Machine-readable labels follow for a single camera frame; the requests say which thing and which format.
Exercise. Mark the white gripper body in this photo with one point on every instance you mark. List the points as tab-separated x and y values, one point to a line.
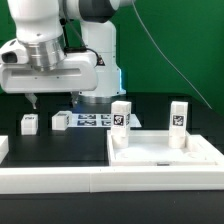
75	73

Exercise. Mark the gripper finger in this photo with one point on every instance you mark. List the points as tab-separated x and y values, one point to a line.
74	99
31	98

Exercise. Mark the white square table top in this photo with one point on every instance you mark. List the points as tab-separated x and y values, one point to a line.
150	148

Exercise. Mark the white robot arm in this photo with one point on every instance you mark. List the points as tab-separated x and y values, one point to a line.
62	46

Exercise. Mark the apriltag base marker sheet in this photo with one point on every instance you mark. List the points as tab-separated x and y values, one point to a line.
104	120

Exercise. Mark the white left fence piece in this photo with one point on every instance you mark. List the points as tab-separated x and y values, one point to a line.
4	147

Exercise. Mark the white front fence bar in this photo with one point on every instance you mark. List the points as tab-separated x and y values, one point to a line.
110	179

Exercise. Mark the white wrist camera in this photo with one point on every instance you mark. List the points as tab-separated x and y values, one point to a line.
13	52

